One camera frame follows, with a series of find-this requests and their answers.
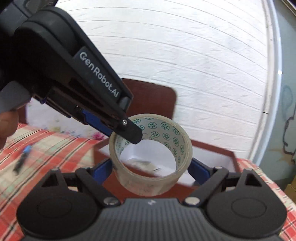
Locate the blue black marker pen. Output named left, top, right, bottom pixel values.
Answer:
left=13, top=145, right=32, bottom=175

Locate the frosted glass cartoon door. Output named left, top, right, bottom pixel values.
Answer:
left=257, top=1, right=295, bottom=189

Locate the red-brown cardboard box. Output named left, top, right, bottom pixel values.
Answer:
left=92, top=140, right=239, bottom=200

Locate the clear patterned tape roll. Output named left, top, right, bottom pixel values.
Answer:
left=109, top=113, right=194, bottom=196

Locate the floral plastic bag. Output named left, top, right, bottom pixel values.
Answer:
left=26, top=99, right=106, bottom=140

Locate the red plaid bed sheet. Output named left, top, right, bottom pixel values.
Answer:
left=1, top=123, right=295, bottom=240

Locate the person's left hand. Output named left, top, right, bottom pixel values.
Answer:
left=0, top=111, right=19, bottom=149

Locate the white door frame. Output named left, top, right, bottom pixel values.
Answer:
left=249, top=1, right=282, bottom=166

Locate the lower cardboard box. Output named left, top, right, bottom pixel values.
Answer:
left=285, top=184, right=296, bottom=203

